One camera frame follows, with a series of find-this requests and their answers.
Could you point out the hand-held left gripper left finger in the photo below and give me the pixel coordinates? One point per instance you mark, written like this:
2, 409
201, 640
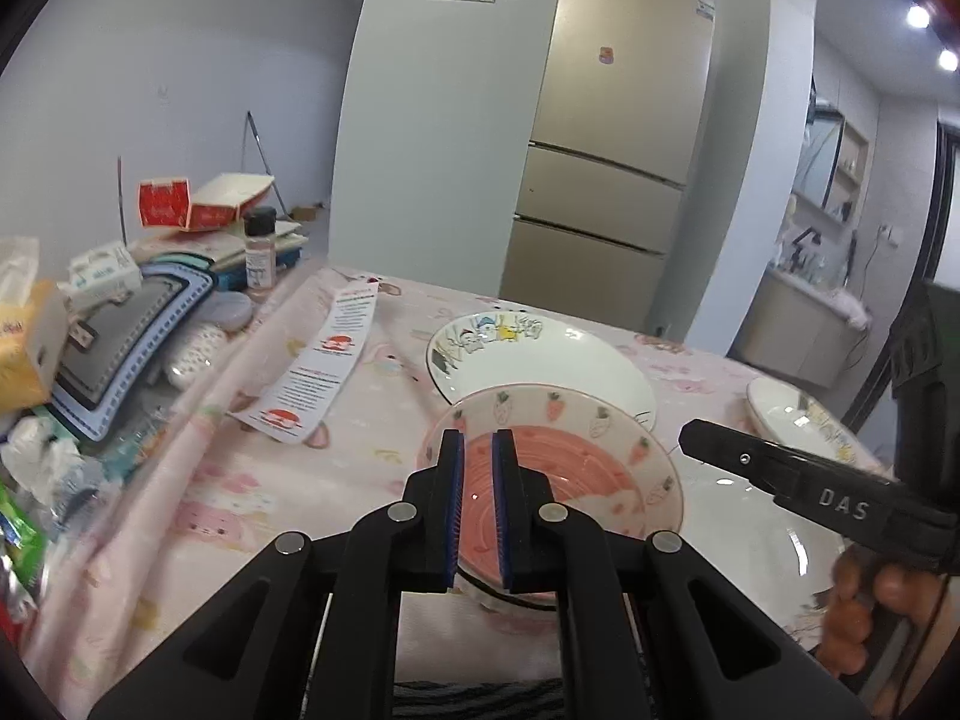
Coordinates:
457, 510

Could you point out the beige three-door refrigerator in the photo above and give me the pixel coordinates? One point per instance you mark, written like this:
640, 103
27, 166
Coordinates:
615, 127

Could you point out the crumpled white plastic bag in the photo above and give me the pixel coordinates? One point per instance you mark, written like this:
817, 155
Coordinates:
45, 457

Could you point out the yellow tissue pack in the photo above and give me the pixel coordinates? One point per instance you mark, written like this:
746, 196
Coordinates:
26, 345

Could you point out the wall mirror cabinet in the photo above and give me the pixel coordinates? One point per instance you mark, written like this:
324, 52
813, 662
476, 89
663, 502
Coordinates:
829, 157

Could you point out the pink towel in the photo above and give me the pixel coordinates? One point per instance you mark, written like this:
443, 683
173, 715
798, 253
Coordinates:
851, 307

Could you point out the stack of books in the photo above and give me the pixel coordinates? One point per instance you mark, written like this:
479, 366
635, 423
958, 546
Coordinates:
225, 251

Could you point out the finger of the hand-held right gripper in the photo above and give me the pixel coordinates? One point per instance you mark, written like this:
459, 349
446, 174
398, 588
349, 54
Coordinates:
735, 457

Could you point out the person's right hand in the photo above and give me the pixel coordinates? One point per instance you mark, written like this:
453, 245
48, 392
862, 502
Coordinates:
851, 615

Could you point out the white and green carton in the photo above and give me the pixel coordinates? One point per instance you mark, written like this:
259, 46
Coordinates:
101, 277

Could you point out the beige vanity cabinet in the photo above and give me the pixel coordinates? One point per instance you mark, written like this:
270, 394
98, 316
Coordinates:
795, 337

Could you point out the clear bottle with black cap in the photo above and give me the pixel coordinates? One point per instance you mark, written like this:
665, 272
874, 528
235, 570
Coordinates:
260, 262

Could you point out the small cardboard box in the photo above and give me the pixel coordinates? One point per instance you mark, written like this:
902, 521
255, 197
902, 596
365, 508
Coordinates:
306, 212

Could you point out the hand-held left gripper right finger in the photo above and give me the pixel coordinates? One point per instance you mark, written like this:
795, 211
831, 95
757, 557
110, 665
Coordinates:
501, 510

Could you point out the white cat-print plate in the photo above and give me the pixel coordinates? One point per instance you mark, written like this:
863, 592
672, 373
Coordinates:
750, 547
547, 367
787, 412

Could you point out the green snack packet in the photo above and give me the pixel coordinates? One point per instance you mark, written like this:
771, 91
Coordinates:
19, 540

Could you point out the long white printed leaflet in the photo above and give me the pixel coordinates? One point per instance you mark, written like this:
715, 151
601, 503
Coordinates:
322, 367

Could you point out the small red and white box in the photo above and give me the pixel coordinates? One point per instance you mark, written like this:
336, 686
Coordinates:
161, 202

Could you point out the blue scalloped grey mat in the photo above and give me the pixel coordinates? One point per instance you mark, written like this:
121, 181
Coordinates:
127, 345

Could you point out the lavender round lid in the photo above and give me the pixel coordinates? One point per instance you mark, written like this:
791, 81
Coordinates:
226, 311

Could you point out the white dotted oval case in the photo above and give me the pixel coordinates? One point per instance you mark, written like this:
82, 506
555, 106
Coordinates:
193, 356

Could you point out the pink printed tablecloth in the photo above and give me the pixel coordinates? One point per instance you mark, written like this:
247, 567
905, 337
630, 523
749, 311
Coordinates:
300, 510

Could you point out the thin metal rod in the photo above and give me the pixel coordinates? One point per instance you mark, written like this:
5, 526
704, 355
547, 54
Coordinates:
121, 195

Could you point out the pink carrot-print bowl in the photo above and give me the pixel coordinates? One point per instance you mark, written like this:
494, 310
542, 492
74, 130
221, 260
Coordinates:
585, 457

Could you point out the ceiling spotlight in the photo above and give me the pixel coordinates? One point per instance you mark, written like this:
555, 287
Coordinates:
916, 16
949, 60

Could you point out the open red and white box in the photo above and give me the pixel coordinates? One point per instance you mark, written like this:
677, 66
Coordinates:
225, 199

